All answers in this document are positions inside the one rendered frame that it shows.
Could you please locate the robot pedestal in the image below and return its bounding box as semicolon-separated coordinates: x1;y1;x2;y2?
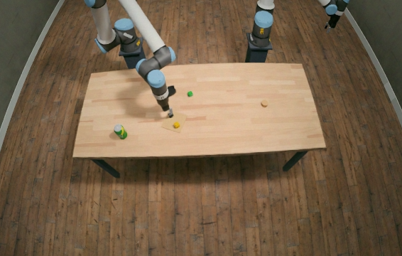
118;37;149;70
244;33;273;64

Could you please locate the tan mat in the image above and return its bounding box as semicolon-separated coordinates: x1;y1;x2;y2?
161;110;188;134

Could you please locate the green can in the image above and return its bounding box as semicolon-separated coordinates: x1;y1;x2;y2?
113;123;129;141

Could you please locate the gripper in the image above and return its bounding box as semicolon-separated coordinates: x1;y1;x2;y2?
156;97;171;112
327;14;341;29

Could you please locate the wooden table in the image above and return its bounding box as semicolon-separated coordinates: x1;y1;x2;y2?
72;63;327;179

